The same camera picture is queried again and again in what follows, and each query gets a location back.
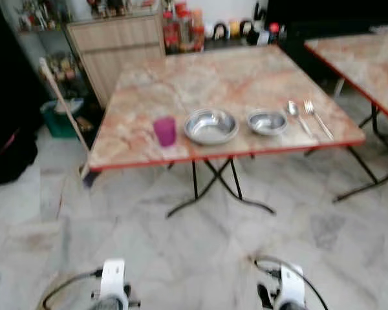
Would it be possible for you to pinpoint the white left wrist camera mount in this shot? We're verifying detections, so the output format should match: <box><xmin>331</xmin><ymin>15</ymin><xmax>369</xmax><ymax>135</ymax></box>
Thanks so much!
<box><xmin>98</xmin><ymin>258</ymin><xmax>129</xmax><ymax>304</ymax></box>

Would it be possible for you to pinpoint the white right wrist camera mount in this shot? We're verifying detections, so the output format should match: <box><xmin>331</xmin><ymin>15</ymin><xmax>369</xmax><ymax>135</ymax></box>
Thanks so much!
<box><xmin>279</xmin><ymin>263</ymin><xmax>307</xmax><ymax>308</ymax></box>

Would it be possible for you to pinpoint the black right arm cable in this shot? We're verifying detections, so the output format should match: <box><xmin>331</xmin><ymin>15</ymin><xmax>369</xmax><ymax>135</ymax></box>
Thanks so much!
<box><xmin>253</xmin><ymin>255</ymin><xmax>330</xmax><ymax>310</ymax></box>

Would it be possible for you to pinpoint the large steel plate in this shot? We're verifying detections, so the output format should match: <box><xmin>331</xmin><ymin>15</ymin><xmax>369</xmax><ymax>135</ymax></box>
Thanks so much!
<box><xmin>184</xmin><ymin>108</ymin><xmax>239</xmax><ymax>145</ymax></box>

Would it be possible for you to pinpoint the small red cap bottle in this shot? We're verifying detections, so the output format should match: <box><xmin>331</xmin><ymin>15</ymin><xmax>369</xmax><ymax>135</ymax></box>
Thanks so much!
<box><xmin>268</xmin><ymin>23</ymin><xmax>281</xmax><ymax>43</ymax></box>

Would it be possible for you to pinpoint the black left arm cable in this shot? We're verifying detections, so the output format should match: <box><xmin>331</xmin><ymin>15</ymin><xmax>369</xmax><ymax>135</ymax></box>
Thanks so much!
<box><xmin>41</xmin><ymin>269</ymin><xmax>104</xmax><ymax>310</ymax></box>

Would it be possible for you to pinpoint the small steel bowl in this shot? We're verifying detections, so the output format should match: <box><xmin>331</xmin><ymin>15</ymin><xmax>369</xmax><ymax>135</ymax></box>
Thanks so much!
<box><xmin>246</xmin><ymin>109</ymin><xmax>288</xmax><ymax>136</ymax></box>

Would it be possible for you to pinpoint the light wooden cabinet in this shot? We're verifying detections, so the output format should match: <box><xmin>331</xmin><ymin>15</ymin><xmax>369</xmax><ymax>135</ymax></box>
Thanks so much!
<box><xmin>66</xmin><ymin>13</ymin><xmax>166</xmax><ymax>108</ymax></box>

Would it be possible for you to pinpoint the green plastic bin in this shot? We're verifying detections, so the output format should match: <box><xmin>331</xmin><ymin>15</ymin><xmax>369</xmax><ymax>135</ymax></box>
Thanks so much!
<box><xmin>40</xmin><ymin>98</ymin><xmax>85</xmax><ymax>139</ymax></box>

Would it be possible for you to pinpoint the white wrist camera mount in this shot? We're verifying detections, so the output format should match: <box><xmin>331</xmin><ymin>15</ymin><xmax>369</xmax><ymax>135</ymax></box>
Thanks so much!
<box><xmin>279</xmin><ymin>263</ymin><xmax>307</xmax><ymax>308</ymax></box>
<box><xmin>98</xmin><ymin>258</ymin><xmax>129</xmax><ymax>304</ymax></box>

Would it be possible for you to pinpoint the steel spoon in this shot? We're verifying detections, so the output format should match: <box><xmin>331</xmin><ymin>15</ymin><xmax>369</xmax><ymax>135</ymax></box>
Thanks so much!
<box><xmin>286</xmin><ymin>100</ymin><xmax>314</xmax><ymax>138</ymax></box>

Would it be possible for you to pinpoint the tall red lid jar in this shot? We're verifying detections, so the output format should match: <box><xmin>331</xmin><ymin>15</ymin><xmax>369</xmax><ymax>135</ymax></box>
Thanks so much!
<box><xmin>176</xmin><ymin>3</ymin><xmax>195</xmax><ymax>52</ymax></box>

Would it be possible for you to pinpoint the orange lid jar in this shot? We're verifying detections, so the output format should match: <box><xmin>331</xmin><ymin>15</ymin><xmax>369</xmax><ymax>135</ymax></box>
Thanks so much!
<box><xmin>192</xmin><ymin>8</ymin><xmax>206</xmax><ymax>52</ymax></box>

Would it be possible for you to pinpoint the glass display shelf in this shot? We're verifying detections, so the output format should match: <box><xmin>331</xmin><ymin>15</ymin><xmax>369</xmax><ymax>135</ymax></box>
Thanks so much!
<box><xmin>0</xmin><ymin>0</ymin><xmax>86</xmax><ymax>99</ymax></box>

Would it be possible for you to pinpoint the purple plastic cup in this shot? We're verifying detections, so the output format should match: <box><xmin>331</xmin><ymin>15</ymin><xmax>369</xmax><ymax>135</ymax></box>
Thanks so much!
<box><xmin>153</xmin><ymin>116</ymin><xmax>178</xmax><ymax>148</ymax></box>

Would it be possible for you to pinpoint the black television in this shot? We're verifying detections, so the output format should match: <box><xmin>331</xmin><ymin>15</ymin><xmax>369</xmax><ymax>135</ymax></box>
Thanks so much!
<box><xmin>265</xmin><ymin>0</ymin><xmax>388</xmax><ymax>28</ymax></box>

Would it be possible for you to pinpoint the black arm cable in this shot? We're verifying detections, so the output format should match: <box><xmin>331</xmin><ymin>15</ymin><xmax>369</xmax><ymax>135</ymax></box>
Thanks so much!
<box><xmin>41</xmin><ymin>269</ymin><xmax>104</xmax><ymax>310</ymax></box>
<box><xmin>253</xmin><ymin>255</ymin><xmax>330</xmax><ymax>310</ymax></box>

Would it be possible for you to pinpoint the short red lid jar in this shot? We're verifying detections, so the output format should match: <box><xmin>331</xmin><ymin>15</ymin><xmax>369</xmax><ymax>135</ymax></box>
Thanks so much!
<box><xmin>162</xmin><ymin>12</ymin><xmax>180</xmax><ymax>54</ymax></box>

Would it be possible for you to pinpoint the large black bulky object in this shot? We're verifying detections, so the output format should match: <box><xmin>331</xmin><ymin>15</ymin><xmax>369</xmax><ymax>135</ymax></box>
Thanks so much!
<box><xmin>0</xmin><ymin>0</ymin><xmax>41</xmax><ymax>188</ymax></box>

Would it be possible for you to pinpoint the marble pattern folding table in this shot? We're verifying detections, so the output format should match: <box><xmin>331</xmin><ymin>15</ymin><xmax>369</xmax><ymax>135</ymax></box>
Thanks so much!
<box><xmin>304</xmin><ymin>25</ymin><xmax>388</xmax><ymax>202</ymax></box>
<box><xmin>87</xmin><ymin>44</ymin><xmax>367</xmax><ymax>218</ymax></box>

